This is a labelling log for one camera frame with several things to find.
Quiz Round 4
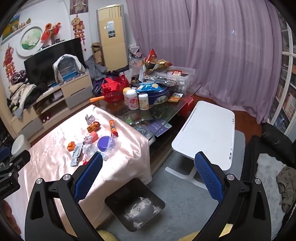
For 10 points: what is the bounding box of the white green snack wrapper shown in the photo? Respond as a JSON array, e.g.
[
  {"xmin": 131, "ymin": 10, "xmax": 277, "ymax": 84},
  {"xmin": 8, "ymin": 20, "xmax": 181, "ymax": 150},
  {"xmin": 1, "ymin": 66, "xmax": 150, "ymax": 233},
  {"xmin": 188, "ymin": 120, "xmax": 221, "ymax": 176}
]
[{"xmin": 70, "ymin": 143, "xmax": 83, "ymax": 167}]

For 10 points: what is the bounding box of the orange paper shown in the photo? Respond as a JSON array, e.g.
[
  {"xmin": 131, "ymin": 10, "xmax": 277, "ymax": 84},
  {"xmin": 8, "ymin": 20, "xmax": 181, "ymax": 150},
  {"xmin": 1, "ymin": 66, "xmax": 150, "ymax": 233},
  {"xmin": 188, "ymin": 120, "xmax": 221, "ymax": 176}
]
[{"xmin": 67, "ymin": 142, "xmax": 76, "ymax": 152}]

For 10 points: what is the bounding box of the silver white paper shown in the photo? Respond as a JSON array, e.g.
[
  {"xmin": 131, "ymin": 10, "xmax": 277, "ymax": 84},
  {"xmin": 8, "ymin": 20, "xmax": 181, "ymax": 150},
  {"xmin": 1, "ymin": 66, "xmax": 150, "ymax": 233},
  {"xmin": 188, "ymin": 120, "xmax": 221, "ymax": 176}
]
[{"xmin": 82, "ymin": 143, "xmax": 97, "ymax": 161}]

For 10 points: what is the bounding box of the blue white torn wrapper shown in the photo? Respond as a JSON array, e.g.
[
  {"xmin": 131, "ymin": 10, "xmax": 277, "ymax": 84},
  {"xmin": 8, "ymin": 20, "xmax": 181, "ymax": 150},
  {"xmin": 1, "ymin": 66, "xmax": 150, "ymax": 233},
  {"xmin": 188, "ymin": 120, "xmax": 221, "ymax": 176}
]
[{"xmin": 83, "ymin": 136, "xmax": 93, "ymax": 145}]

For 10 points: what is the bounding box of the purple plastic lid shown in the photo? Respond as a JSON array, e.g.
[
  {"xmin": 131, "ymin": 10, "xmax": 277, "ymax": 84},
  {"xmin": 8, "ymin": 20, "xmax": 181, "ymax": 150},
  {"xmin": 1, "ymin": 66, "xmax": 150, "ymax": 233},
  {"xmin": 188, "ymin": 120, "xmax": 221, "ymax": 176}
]
[{"xmin": 97, "ymin": 136, "xmax": 115, "ymax": 152}]

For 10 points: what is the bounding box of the pink plastic cone cup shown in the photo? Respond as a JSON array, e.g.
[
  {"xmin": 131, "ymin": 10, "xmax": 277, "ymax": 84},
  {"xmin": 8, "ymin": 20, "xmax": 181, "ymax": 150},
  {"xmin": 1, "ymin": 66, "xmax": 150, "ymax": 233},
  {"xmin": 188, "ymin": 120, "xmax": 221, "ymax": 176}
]
[{"xmin": 90, "ymin": 131, "xmax": 98, "ymax": 143}]

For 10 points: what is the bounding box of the orange snack tube red cap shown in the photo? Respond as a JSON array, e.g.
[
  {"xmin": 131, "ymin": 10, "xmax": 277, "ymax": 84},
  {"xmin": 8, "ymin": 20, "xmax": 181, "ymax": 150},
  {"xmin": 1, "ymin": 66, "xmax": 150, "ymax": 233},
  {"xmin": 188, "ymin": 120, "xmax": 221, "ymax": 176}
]
[{"xmin": 109, "ymin": 120, "xmax": 118, "ymax": 137}]

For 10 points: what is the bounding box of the black trash bin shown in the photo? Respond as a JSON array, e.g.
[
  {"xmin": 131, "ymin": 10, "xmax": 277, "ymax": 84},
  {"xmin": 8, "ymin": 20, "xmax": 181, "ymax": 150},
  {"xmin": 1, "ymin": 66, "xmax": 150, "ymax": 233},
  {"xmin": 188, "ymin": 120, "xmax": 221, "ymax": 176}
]
[{"xmin": 105, "ymin": 178, "xmax": 165, "ymax": 232}]

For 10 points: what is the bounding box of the person's left hand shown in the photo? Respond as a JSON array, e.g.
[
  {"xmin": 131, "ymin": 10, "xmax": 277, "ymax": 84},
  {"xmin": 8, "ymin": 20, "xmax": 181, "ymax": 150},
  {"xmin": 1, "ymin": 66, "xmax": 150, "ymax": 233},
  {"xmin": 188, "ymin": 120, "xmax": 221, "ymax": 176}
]
[{"xmin": 1, "ymin": 200, "xmax": 21, "ymax": 235}]

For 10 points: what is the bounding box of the white stool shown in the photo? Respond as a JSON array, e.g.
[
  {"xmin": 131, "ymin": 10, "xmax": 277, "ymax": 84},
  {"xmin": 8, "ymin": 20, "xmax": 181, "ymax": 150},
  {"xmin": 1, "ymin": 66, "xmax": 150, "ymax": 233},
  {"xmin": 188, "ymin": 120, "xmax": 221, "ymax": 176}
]
[{"xmin": 11, "ymin": 135, "xmax": 31, "ymax": 157}]

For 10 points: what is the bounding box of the white fur cushion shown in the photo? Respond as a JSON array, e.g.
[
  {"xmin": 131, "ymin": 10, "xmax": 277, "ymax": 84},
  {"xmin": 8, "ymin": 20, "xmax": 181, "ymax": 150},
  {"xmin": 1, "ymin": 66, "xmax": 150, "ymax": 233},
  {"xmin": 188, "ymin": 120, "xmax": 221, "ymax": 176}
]
[{"xmin": 255, "ymin": 154, "xmax": 286, "ymax": 238}]

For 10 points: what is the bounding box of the yellow plush slipper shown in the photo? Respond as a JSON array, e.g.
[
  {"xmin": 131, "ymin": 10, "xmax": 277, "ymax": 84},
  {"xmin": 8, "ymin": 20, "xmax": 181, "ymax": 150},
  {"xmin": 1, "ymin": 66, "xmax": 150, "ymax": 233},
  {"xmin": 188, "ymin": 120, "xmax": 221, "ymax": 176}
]
[{"xmin": 97, "ymin": 230, "xmax": 118, "ymax": 241}]

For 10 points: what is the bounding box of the black leather sofa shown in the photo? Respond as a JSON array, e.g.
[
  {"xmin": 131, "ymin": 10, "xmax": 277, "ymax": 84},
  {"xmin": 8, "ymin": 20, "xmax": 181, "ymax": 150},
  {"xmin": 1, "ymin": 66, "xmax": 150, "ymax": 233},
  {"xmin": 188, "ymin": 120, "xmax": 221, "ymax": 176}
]
[{"xmin": 241, "ymin": 123, "xmax": 295, "ymax": 239}]

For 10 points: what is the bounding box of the pile of clothes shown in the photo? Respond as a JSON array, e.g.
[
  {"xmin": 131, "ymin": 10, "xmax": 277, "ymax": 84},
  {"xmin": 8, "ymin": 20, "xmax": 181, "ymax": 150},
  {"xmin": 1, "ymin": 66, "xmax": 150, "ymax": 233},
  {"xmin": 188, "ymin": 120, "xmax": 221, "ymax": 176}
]
[{"xmin": 7, "ymin": 70, "xmax": 49, "ymax": 118}]

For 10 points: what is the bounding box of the white folding lap table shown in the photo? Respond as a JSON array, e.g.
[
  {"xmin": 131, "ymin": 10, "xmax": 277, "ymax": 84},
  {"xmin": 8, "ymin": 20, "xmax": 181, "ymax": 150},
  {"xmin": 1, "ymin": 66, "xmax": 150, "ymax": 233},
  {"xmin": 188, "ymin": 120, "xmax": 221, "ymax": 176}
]
[{"xmin": 164, "ymin": 100, "xmax": 236, "ymax": 191}]

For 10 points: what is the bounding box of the orange foil candy wrapper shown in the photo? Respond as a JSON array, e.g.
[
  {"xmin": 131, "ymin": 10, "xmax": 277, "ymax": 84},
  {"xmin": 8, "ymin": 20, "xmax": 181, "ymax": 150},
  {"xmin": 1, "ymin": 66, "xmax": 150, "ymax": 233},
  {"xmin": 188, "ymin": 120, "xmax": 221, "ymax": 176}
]
[{"xmin": 87, "ymin": 121, "xmax": 100, "ymax": 133}]

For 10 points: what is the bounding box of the beige TV cabinet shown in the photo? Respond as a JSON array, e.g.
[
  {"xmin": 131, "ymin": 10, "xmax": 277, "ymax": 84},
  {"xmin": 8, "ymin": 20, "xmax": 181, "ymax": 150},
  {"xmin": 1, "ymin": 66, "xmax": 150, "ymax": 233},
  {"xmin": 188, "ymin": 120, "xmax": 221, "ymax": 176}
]
[{"xmin": 11, "ymin": 73, "xmax": 93, "ymax": 142}]

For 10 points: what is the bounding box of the pink satin tablecloth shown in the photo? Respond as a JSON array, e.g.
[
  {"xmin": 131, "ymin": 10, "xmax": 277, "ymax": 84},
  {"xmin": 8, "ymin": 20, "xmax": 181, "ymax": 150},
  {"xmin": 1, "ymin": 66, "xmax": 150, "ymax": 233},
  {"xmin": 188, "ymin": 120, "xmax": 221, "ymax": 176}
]
[{"xmin": 3, "ymin": 104, "xmax": 153, "ymax": 239}]

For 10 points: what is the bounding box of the silver folded paper piece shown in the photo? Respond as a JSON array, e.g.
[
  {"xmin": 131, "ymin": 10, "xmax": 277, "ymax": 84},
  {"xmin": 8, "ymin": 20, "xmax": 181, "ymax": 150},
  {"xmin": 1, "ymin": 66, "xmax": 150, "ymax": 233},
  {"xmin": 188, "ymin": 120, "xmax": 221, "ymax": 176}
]
[{"xmin": 85, "ymin": 115, "xmax": 95, "ymax": 125}]

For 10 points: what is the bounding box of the white bookshelf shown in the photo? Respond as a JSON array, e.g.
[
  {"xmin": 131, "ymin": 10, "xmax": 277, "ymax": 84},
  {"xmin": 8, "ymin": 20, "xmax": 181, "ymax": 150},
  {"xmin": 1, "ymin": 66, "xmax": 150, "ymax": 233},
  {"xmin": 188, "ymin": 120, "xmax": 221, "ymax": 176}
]
[{"xmin": 267, "ymin": 13, "xmax": 295, "ymax": 136}]

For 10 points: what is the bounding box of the black flat television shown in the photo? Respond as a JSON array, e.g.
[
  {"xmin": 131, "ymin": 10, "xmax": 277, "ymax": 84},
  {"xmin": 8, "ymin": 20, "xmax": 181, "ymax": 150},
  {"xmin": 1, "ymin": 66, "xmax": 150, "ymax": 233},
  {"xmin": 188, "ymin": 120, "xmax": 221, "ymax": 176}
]
[{"xmin": 24, "ymin": 38, "xmax": 86, "ymax": 85}]

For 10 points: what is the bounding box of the glass coffee table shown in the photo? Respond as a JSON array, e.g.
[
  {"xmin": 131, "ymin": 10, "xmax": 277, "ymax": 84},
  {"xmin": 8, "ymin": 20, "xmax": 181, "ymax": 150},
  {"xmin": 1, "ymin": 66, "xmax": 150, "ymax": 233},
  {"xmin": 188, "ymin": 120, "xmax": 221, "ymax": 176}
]
[{"xmin": 94, "ymin": 83, "xmax": 200, "ymax": 145}]

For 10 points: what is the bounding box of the purple bag on floor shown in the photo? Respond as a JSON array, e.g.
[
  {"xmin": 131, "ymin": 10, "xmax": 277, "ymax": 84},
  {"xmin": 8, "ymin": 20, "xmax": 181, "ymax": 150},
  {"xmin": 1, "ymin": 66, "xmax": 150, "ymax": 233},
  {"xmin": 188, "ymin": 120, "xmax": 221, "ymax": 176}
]
[{"xmin": 91, "ymin": 73, "xmax": 112, "ymax": 97}]

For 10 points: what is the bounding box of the covered bird cage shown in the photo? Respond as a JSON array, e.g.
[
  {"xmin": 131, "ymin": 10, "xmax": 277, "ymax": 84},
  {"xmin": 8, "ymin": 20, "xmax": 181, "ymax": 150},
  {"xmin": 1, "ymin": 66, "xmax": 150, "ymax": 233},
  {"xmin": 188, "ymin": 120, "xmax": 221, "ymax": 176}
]
[{"xmin": 52, "ymin": 54, "xmax": 86, "ymax": 84}]

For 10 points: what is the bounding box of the yellow lid bottle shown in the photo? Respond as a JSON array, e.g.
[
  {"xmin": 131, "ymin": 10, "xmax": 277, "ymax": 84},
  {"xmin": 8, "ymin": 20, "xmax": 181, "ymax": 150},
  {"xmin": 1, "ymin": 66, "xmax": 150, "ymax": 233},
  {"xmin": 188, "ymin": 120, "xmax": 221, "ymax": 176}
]
[{"xmin": 122, "ymin": 87, "xmax": 131, "ymax": 105}]

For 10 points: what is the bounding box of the red plastic basket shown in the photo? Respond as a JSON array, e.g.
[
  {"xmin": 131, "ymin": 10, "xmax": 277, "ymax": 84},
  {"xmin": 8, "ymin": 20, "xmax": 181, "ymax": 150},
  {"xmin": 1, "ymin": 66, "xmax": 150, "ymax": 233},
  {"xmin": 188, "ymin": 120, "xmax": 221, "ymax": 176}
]
[{"xmin": 102, "ymin": 75, "xmax": 130, "ymax": 103}]

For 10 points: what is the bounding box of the pink label white bottle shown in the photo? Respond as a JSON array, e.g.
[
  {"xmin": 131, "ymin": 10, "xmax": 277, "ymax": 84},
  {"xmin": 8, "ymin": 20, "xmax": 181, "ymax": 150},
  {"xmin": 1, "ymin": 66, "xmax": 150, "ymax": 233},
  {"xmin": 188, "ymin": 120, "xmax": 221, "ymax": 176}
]
[{"xmin": 126, "ymin": 89, "xmax": 139, "ymax": 110}]

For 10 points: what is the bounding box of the blue round cookie tin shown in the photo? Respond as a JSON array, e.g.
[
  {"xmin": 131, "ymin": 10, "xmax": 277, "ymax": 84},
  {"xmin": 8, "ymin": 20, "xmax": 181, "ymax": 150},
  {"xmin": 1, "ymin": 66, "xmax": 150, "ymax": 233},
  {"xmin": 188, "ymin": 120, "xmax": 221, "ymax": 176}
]
[{"xmin": 147, "ymin": 84, "xmax": 170, "ymax": 105}]

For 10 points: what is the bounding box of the small white supplement bottle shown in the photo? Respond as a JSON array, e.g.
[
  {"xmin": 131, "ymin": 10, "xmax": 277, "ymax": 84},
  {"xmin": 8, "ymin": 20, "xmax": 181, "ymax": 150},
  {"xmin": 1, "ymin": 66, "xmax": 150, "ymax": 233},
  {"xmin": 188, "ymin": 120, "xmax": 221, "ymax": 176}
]
[{"xmin": 138, "ymin": 93, "xmax": 149, "ymax": 110}]

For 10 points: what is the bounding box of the clear plastic storage box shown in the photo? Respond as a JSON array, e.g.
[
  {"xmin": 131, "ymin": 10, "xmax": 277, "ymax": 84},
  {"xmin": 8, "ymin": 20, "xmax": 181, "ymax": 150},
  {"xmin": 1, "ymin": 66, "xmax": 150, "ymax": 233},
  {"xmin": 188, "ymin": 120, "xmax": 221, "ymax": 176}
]
[{"xmin": 153, "ymin": 66, "xmax": 196, "ymax": 93}]

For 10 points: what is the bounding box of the blue chips bag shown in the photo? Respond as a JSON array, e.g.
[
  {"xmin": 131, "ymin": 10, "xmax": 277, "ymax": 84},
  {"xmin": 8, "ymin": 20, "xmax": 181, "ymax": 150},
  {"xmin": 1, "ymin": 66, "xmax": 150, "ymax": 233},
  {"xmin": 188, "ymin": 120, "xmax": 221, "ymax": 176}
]
[{"xmin": 136, "ymin": 82, "xmax": 162, "ymax": 93}]

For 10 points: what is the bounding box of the cardboard box stack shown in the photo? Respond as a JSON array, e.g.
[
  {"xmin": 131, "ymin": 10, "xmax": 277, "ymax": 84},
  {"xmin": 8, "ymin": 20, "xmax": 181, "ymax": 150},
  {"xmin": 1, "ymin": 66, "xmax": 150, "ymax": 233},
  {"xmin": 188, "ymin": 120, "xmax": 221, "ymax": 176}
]
[{"xmin": 91, "ymin": 42, "xmax": 104, "ymax": 66}]

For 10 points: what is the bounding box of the orange handled knife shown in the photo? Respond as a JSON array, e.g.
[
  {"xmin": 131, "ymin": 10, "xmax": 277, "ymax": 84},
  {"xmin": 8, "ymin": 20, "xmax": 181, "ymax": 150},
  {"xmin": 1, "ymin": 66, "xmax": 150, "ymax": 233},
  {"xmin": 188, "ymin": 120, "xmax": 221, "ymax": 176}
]
[{"xmin": 90, "ymin": 96, "xmax": 105, "ymax": 103}]

